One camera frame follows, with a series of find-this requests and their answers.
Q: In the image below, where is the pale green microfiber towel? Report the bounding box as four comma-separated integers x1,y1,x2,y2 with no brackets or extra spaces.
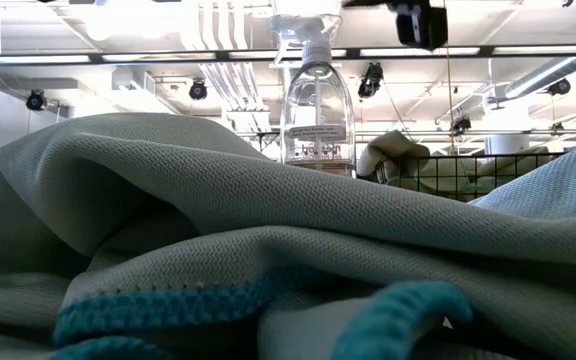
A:
356,129,432,184

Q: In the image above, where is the blue microfiber towel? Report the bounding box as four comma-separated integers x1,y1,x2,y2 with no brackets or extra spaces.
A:
0,112,576,360

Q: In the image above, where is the black ceiling spotlight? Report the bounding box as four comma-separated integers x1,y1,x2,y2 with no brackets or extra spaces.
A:
450,115,472,135
546,78,572,96
25,88,48,112
188,79,208,101
357,62,385,100

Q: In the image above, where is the clear spray bottle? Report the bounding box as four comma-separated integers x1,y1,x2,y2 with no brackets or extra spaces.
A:
269,13,357,180

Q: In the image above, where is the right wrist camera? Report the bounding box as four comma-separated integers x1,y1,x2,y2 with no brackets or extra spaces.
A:
395,2,449,51

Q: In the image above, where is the thin hanging cord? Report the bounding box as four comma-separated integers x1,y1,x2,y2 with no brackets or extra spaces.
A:
445,47,455,154

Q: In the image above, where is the black wire basket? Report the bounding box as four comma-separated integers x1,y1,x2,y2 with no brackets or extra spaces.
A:
372,152,569,204

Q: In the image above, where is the silver ventilation duct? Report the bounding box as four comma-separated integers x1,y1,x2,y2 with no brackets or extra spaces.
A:
505,53,576,100

